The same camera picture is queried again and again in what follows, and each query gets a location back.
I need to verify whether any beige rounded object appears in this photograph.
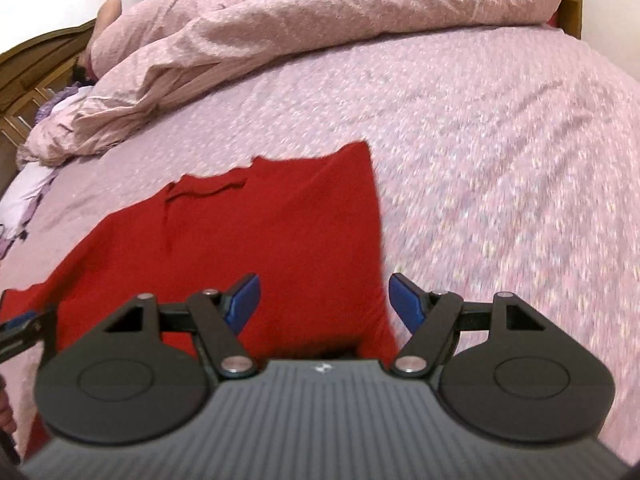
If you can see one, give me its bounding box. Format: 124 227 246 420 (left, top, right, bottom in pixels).
96 0 124 43

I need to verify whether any pink floral quilt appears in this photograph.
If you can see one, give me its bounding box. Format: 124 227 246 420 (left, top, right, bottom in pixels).
15 0 564 169

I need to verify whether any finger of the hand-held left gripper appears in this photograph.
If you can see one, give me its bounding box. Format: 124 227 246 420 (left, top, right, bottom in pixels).
0 305 57 362

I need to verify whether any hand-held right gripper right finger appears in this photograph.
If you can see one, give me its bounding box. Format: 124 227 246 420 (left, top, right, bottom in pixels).
388 273 548 379

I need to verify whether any red knitted sweater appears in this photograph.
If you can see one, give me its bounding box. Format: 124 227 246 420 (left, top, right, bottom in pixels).
0 141 401 462

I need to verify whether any purple frilled pillow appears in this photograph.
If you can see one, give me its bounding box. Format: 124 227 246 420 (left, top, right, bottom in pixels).
33 84 94 127

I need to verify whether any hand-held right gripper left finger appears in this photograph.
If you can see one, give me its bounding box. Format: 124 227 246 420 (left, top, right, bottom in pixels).
102 273 262 380

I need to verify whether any white pillow with purple frill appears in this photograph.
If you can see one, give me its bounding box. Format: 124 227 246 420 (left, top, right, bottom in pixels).
0 160 59 233

